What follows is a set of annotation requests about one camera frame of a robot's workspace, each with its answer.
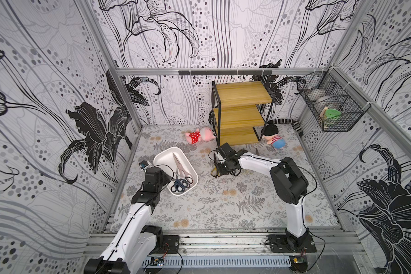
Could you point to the yellow handled scissors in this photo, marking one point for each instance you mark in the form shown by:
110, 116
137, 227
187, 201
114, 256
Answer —
214, 171

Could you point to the black hook rail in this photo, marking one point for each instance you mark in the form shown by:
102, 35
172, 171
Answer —
224, 72

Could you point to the plush doll blue shorts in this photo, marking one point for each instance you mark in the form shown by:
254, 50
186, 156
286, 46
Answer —
272, 137

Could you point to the white slotted cable duct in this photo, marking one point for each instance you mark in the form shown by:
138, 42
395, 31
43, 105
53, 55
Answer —
218, 262

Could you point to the black wire basket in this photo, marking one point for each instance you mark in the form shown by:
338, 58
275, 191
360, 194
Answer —
322, 90

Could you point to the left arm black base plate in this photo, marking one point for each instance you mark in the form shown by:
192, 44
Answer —
168, 244

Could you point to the wooden shelf black frame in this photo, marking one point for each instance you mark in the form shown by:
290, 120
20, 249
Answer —
237, 117

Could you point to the striped black white plush tail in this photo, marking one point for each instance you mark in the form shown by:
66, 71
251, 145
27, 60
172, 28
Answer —
294, 123

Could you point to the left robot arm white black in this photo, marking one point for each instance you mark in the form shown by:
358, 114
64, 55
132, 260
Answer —
135, 240

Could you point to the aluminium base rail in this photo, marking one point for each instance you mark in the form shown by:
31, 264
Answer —
335, 242

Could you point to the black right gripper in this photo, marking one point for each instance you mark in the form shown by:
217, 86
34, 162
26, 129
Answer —
220, 162

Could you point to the green lid in basket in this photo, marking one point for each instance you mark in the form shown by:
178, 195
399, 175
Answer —
332, 116

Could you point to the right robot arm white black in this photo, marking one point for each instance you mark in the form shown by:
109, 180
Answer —
289, 182

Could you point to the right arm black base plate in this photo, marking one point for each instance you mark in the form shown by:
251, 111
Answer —
291, 244

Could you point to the white plastic storage box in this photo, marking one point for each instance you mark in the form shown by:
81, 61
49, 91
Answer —
165, 161

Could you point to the small blue handled scissors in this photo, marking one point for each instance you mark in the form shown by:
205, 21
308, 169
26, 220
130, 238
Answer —
180, 186

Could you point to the pink plush doll red dress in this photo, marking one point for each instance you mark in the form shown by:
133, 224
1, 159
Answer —
200, 135

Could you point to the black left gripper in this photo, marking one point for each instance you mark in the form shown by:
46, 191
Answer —
165, 177

